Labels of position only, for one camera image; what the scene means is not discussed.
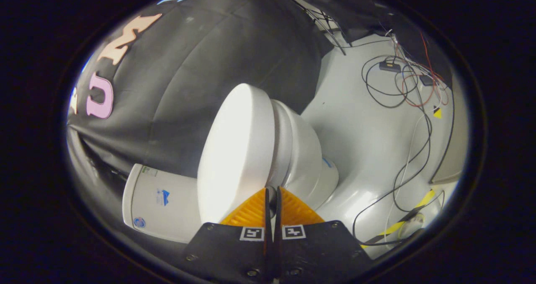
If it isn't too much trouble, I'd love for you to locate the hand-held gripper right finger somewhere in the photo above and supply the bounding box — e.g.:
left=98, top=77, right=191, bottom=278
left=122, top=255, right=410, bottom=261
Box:
left=274, top=186, right=374, bottom=283

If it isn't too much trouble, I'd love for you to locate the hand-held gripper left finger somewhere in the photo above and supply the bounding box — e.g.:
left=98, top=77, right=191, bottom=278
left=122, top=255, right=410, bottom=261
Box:
left=184, top=187, right=273, bottom=283

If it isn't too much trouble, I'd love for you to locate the white toilet lid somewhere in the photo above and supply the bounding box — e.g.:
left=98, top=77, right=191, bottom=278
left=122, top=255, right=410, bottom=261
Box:
left=196, top=83, right=277, bottom=225

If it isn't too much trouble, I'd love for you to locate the white ceramic toilet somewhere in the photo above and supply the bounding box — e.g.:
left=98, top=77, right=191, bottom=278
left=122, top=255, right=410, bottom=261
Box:
left=130, top=107, right=340, bottom=244

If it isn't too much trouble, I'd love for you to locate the white toilet tank cover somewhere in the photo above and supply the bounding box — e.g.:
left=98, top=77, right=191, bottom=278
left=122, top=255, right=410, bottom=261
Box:
left=122, top=163, right=144, bottom=231

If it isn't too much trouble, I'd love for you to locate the white toilet seat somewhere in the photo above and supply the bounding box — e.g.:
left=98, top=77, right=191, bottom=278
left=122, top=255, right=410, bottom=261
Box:
left=267, top=99, right=294, bottom=189

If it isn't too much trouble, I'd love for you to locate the yellow black floor tape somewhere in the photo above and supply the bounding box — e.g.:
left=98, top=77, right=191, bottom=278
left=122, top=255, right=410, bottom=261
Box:
left=361, top=188, right=437, bottom=248

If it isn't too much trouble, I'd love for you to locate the black backdrop cloth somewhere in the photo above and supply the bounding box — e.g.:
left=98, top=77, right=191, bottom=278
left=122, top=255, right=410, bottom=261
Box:
left=66, top=0, right=455, bottom=181

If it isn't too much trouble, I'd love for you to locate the black tripod stand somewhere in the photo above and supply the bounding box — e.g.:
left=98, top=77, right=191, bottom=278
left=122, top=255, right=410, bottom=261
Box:
left=305, top=5, right=347, bottom=56

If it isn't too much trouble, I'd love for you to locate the white cable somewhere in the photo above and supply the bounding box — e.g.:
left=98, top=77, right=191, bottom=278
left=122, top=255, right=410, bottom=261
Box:
left=383, top=110, right=430, bottom=236

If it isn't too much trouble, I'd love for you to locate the long black floor cable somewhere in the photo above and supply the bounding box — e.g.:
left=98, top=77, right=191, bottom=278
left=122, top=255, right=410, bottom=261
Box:
left=353, top=102, right=445, bottom=247

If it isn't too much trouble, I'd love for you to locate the red cable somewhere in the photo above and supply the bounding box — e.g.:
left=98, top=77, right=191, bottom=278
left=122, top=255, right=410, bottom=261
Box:
left=395, top=32, right=450, bottom=108

